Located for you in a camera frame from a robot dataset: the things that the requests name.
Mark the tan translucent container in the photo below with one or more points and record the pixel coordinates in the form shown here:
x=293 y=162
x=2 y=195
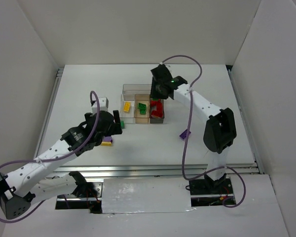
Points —
x=142 y=98

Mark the green rectangular lego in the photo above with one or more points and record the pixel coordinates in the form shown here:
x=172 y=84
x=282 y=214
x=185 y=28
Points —
x=143 y=111

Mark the aluminium rail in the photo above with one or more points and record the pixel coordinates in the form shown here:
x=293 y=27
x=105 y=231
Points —
x=49 y=110
x=144 y=171

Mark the green rounded lego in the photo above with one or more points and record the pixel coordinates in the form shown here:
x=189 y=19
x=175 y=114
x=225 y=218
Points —
x=142 y=106

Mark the purple rounded lego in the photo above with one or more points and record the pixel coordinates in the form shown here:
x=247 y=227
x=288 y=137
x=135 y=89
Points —
x=107 y=139

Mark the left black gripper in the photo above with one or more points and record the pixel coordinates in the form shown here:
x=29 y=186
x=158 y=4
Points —
x=114 y=124

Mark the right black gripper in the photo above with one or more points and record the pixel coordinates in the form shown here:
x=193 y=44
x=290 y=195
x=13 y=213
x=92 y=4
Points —
x=157 y=92

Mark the yellow lego brick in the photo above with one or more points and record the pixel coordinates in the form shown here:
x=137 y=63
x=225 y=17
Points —
x=127 y=107

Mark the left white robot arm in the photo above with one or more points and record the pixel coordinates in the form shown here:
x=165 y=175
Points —
x=29 y=184

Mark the small clear container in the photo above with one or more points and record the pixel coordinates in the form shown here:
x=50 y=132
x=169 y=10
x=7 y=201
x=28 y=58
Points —
x=127 y=116

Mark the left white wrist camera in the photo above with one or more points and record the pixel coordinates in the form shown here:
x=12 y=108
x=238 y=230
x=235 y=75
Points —
x=103 y=102

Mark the small green lego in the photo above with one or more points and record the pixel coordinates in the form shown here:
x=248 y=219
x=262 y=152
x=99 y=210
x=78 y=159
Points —
x=122 y=124

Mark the long yellow lego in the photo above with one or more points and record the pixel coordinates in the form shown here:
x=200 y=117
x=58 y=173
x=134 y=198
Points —
x=104 y=143

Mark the long clear container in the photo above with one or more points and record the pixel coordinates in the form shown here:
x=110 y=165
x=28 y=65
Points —
x=129 y=91

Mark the left aluminium rail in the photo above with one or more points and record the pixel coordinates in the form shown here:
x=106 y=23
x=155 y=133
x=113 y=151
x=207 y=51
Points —
x=49 y=110

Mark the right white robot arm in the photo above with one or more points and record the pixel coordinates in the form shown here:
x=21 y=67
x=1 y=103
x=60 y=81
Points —
x=220 y=129

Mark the purple rectangular lego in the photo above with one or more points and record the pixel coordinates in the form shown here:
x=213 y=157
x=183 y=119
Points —
x=184 y=134

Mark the aluminium front rail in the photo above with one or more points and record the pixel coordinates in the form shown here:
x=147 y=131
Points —
x=144 y=171

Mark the red rounded lego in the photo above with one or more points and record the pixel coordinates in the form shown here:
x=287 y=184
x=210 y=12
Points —
x=155 y=102

